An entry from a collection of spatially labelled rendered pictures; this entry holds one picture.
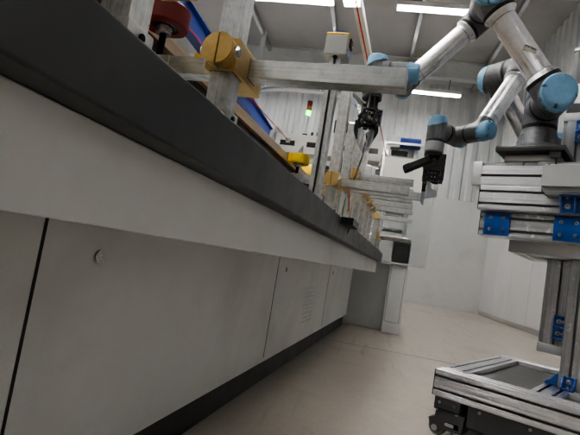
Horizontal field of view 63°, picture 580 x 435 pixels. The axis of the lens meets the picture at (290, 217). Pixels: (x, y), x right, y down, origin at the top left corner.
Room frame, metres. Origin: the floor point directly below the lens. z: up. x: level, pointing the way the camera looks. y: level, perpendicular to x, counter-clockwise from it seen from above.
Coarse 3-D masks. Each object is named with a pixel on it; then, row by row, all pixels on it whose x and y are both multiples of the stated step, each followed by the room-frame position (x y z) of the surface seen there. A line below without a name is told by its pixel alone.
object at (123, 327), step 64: (0, 256) 0.62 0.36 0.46; (64, 256) 0.73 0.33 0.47; (128, 256) 0.89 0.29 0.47; (192, 256) 1.16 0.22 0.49; (256, 256) 1.62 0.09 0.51; (0, 320) 0.64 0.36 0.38; (64, 320) 0.76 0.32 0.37; (128, 320) 0.93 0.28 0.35; (192, 320) 1.22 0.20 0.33; (256, 320) 1.74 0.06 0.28; (320, 320) 3.07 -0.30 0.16; (0, 384) 0.66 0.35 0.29; (64, 384) 0.79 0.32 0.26; (128, 384) 0.98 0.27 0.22; (192, 384) 1.29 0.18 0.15
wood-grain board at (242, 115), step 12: (156, 36) 0.83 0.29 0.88; (168, 48) 0.87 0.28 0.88; (180, 48) 0.91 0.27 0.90; (204, 84) 1.03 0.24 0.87; (240, 108) 1.25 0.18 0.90; (240, 120) 1.28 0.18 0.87; (252, 120) 1.34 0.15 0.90; (252, 132) 1.39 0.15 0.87; (264, 132) 1.46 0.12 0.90; (276, 144) 1.59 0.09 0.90; (300, 168) 1.95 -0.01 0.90; (324, 192) 2.49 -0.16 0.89
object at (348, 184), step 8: (296, 176) 1.73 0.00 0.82; (304, 176) 1.72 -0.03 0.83; (344, 184) 1.68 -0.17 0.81; (352, 184) 1.68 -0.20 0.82; (360, 184) 1.67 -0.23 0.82; (368, 184) 1.66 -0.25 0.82; (376, 184) 1.65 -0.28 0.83; (384, 184) 1.65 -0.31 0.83; (384, 192) 1.66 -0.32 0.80; (392, 192) 1.64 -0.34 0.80; (400, 192) 1.63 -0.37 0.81; (408, 192) 1.62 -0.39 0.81
